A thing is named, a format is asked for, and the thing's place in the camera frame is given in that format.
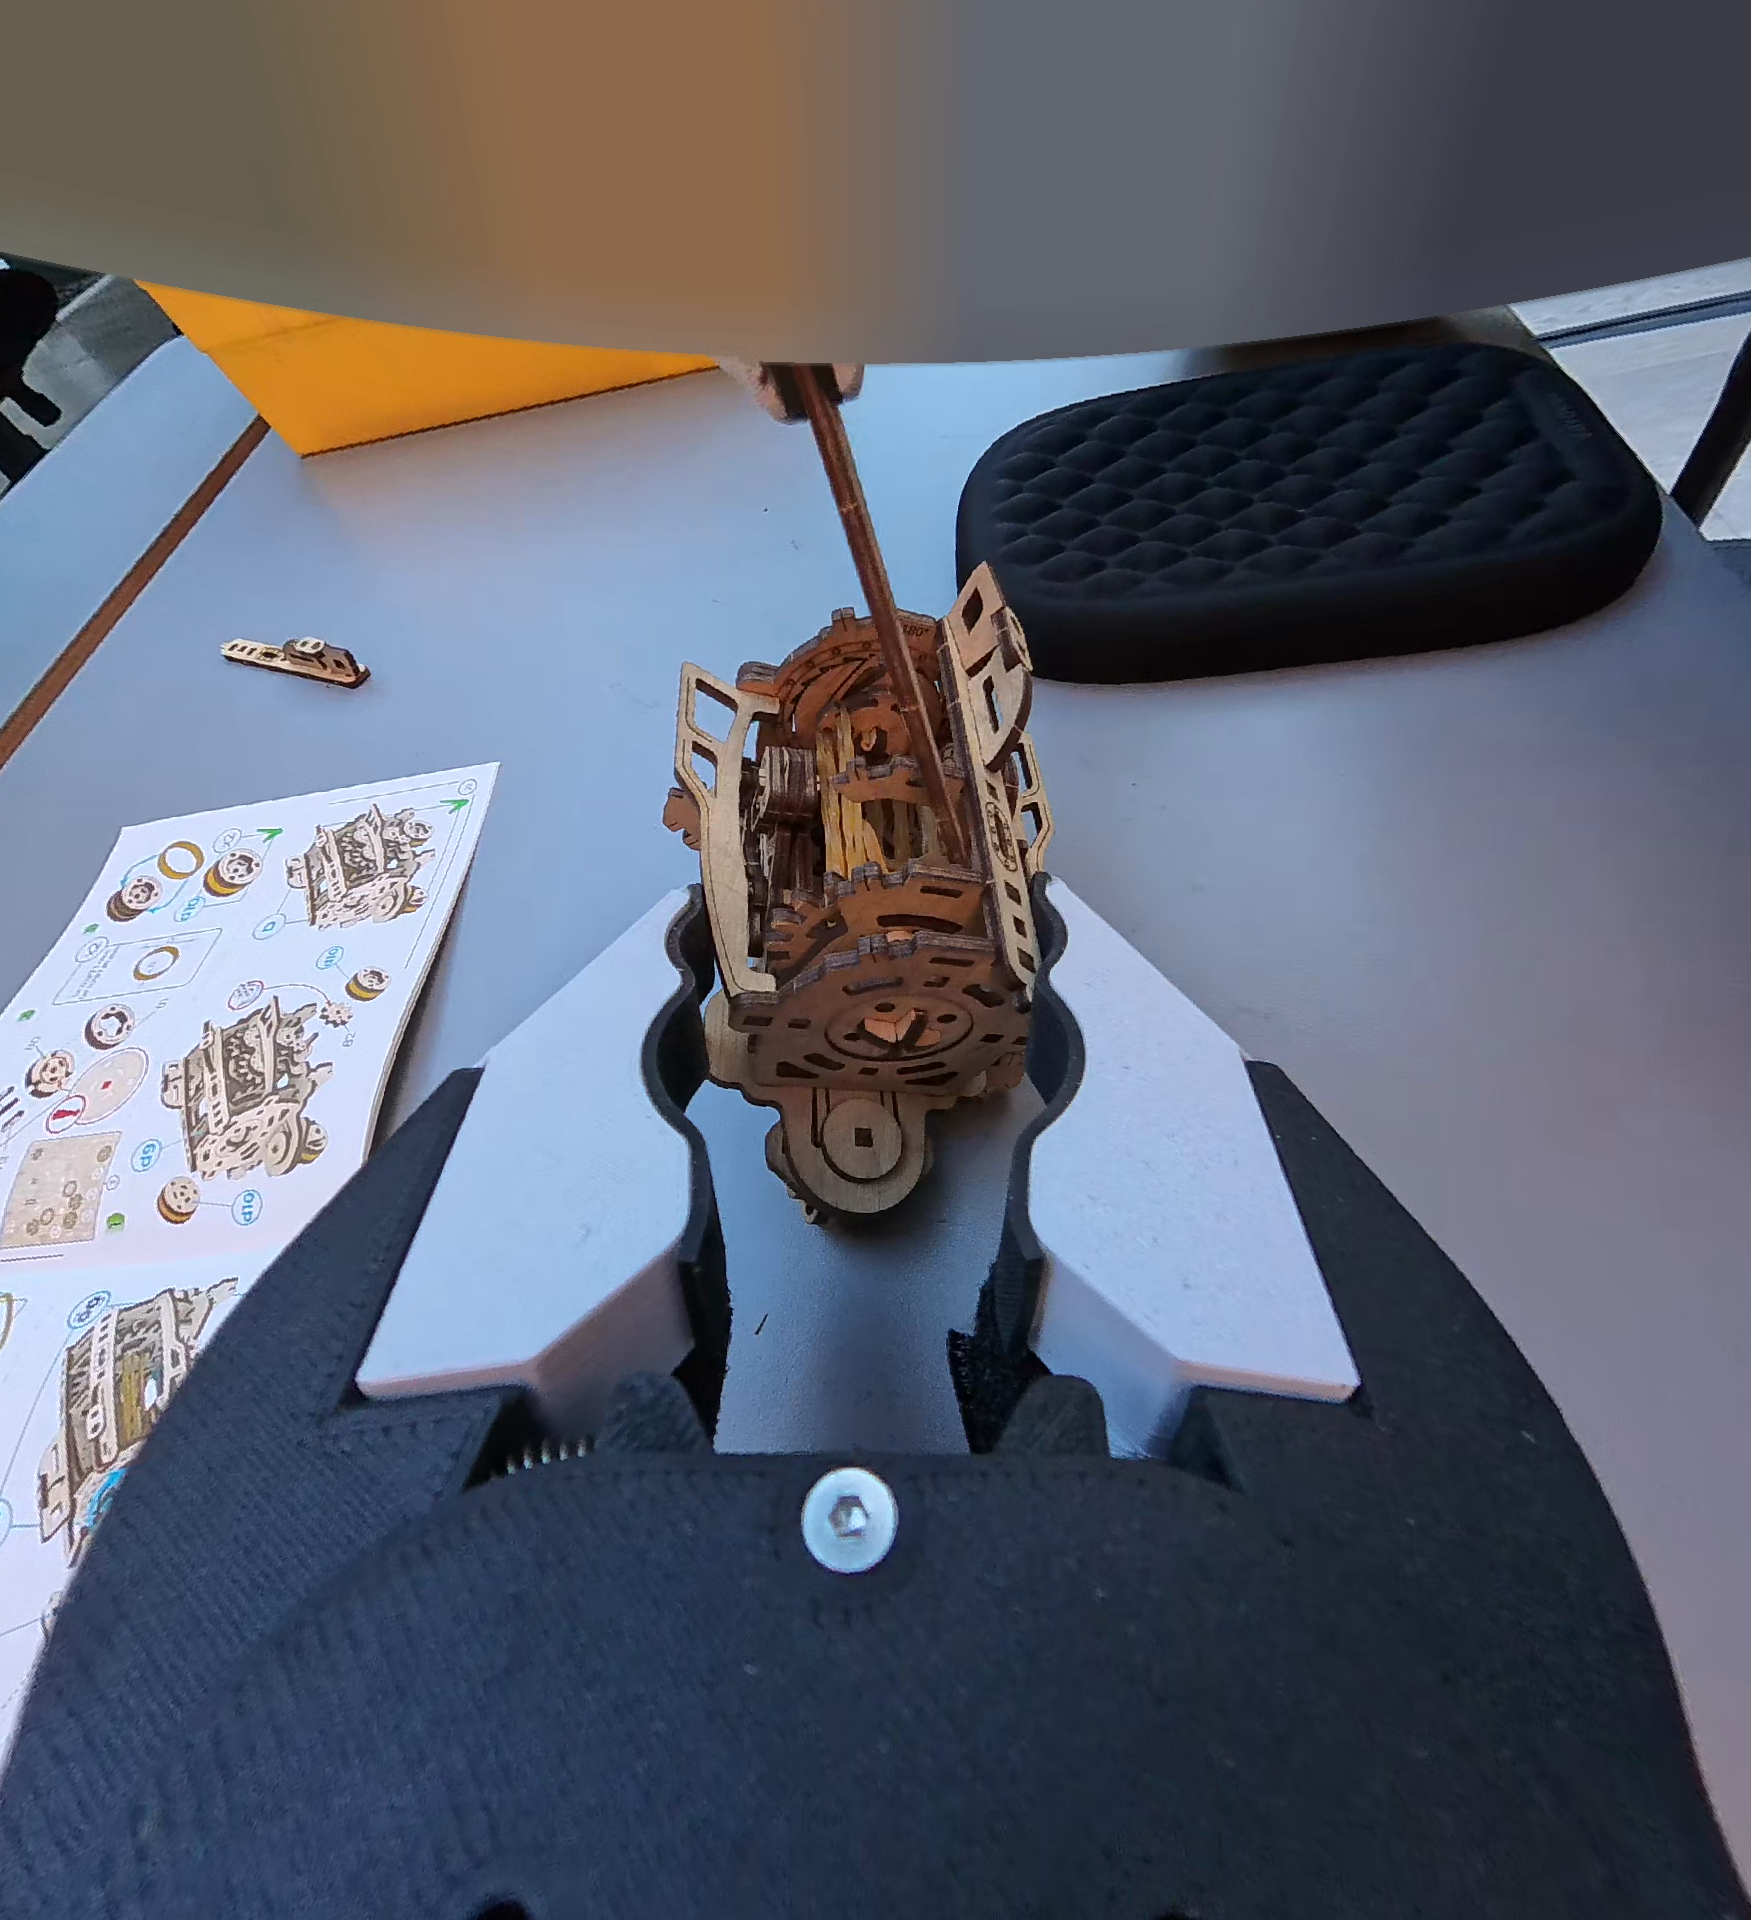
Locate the black metal pole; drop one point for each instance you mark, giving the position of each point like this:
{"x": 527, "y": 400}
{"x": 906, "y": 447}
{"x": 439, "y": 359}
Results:
{"x": 1736, "y": 390}

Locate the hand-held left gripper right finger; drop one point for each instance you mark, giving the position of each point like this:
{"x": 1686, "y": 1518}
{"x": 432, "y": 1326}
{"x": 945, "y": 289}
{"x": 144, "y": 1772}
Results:
{"x": 1159, "y": 1201}

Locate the illustrated assembly booklet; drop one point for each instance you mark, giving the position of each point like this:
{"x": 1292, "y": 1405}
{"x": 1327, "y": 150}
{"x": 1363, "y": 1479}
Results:
{"x": 214, "y": 961}

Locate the small flat wooden part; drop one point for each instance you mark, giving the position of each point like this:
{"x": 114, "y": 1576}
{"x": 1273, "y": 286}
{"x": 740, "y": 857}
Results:
{"x": 297, "y": 656}

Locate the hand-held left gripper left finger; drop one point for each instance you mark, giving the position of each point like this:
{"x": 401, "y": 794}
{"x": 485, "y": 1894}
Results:
{"x": 560, "y": 1201}

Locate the thin wooden strip part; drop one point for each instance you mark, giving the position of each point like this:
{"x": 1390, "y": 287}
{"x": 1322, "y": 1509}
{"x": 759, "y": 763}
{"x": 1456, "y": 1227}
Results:
{"x": 874, "y": 599}

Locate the yellow plastic bin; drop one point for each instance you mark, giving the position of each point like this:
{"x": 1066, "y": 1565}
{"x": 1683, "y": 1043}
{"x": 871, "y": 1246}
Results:
{"x": 410, "y": 397}

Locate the black quilted cushion pad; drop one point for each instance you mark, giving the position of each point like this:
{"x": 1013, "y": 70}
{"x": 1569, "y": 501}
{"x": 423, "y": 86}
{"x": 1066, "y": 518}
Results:
{"x": 1309, "y": 510}

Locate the wooden submarine model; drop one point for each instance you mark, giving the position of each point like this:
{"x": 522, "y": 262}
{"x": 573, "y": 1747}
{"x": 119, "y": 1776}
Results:
{"x": 874, "y": 1020}

